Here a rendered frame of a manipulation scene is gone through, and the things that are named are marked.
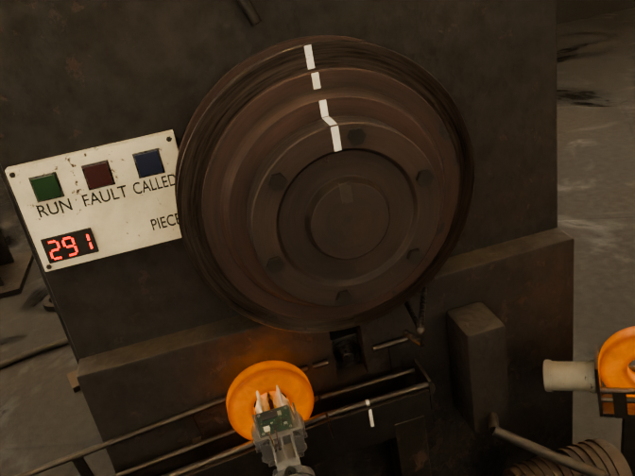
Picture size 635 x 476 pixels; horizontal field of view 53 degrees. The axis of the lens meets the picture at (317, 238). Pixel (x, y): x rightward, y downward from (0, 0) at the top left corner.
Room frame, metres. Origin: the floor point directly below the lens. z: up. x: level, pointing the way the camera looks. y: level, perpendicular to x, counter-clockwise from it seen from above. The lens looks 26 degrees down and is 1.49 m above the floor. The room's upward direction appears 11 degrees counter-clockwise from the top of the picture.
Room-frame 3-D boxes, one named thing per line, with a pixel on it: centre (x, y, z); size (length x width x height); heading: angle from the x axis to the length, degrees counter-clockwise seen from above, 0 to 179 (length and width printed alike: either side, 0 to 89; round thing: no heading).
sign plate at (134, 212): (0.99, 0.32, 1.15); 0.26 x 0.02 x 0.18; 99
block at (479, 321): (0.99, -0.26, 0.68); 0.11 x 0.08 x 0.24; 9
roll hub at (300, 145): (0.84, -0.05, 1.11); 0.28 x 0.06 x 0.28; 99
